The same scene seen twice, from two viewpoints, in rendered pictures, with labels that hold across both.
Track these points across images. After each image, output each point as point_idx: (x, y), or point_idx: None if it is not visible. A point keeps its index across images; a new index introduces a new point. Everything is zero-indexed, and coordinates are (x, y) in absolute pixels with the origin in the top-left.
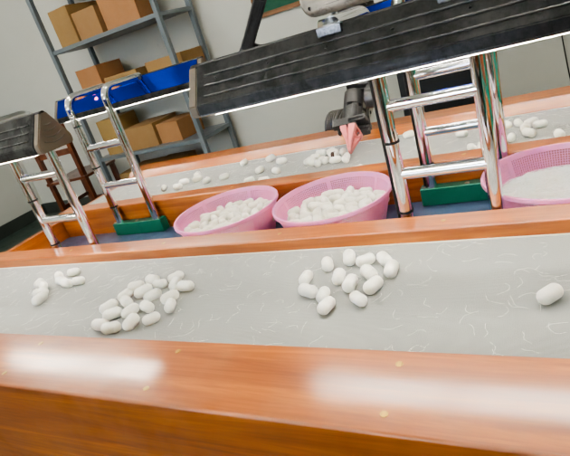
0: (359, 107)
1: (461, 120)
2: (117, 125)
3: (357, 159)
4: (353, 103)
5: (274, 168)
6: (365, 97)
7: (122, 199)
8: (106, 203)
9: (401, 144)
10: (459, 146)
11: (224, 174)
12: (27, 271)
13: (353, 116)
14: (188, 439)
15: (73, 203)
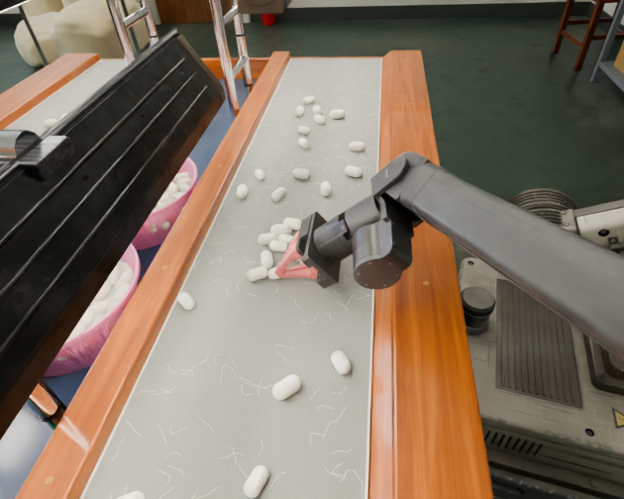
0: (342, 238)
1: (376, 483)
2: (210, 3)
3: (260, 293)
4: (340, 223)
5: (275, 190)
6: (354, 235)
7: (306, 79)
8: (274, 73)
9: (301, 354)
10: (192, 476)
11: (302, 142)
12: None
13: (308, 240)
14: None
15: (127, 64)
